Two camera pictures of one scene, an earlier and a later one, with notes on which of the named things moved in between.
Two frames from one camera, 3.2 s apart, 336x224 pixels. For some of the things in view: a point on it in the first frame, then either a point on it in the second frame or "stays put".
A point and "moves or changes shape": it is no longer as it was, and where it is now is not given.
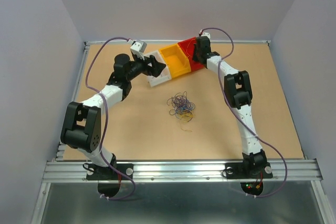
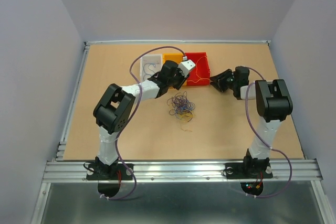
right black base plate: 248,170 stays put
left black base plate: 95,172 stays put
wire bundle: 182,107 stays put
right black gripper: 195,57 -> 216,80
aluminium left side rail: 60,152 stays put
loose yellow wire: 185,129 stays put
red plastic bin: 187,45 -> 199,75
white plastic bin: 164,76 moves or changes shape
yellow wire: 186,49 -> 196,72
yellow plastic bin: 178,62 moves or changes shape
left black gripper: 156,68 -> 182,78
